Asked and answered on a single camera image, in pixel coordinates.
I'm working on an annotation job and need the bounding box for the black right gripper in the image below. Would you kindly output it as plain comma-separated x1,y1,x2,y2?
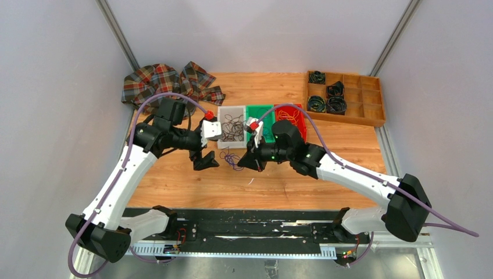
238,133,292,173

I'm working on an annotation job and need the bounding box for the brown wire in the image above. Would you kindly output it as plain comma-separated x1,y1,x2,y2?
219,113,246,142

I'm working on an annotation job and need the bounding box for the yellow wire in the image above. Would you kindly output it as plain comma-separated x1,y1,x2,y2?
277,108,305,126

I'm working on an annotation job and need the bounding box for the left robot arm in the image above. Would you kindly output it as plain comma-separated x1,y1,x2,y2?
65,98,222,263

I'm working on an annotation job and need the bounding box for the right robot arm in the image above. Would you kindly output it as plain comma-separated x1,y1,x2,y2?
238,120,431,242

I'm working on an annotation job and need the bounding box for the white plastic bin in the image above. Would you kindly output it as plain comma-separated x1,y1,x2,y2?
217,106,246,149

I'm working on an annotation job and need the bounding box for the green plastic bin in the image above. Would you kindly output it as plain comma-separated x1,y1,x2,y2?
245,105,278,144

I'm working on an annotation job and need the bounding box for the red plastic bin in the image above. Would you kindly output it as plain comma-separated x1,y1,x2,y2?
274,106,307,141

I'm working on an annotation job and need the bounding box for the plaid cloth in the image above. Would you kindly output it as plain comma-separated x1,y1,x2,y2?
121,62,226,109

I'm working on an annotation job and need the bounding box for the wooden compartment tray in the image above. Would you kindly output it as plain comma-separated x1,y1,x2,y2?
302,70,386,127

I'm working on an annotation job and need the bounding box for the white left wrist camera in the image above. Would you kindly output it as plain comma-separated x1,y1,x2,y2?
201,120,223,147

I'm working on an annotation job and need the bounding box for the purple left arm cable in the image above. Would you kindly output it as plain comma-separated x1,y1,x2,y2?
68,92,215,279

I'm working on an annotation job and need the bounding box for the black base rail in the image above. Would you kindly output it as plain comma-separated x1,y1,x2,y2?
133,209,369,259

